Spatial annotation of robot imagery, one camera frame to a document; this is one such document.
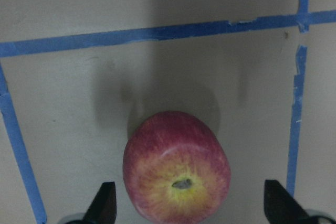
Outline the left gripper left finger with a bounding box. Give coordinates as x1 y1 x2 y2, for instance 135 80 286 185
83 182 116 224

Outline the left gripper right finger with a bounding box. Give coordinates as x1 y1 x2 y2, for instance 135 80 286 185
264 179 309 224

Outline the red yellow apple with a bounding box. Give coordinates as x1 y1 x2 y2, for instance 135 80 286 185
123 111 230 223

